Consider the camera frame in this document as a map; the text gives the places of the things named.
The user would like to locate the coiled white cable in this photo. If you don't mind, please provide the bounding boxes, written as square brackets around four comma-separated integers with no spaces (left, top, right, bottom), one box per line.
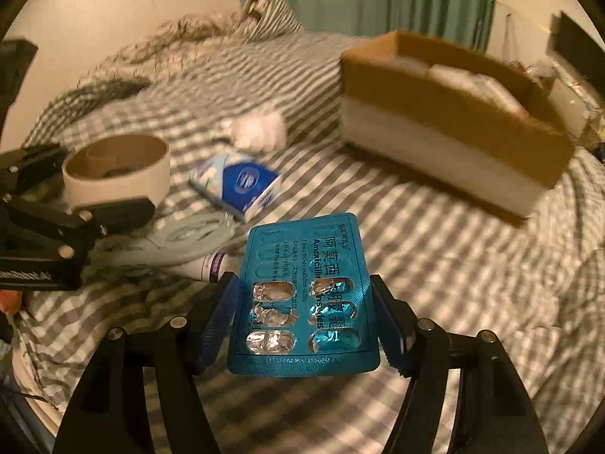
[95,213,237,268]

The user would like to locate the blue and white medicine box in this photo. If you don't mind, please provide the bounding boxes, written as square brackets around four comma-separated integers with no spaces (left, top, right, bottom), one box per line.
[189,150,281,224]

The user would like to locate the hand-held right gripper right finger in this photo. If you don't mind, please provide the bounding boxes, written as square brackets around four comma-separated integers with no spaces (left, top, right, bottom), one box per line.
[369,274,550,454]

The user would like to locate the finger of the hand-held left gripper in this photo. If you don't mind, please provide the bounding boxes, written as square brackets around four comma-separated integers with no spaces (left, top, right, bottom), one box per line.
[0,197,157,260]
[0,144,76,190]

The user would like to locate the grey checkered blanket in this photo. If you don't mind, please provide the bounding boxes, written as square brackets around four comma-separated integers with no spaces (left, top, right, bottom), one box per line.
[13,12,605,454]

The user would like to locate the cardboard box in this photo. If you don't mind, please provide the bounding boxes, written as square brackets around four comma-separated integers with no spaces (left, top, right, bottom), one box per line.
[339,31,576,228]

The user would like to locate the white tape roll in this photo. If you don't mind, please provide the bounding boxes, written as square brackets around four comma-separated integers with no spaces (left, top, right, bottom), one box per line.
[62,134,171,210]

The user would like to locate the striped pillow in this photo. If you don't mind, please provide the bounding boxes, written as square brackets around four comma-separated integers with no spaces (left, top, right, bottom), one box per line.
[231,0,308,43]

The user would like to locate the white packets in box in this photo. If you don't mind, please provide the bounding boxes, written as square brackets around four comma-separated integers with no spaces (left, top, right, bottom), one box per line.
[397,54,532,114]

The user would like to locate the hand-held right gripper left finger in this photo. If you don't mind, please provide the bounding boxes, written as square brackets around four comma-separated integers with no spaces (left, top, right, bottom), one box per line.
[53,272,240,454]

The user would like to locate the blue pill blister pack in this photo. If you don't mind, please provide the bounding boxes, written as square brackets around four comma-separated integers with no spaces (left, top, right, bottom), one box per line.
[227,213,381,378]

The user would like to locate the white tube with purple label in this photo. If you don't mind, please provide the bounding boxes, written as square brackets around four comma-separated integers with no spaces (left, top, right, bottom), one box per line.
[168,252,247,283]

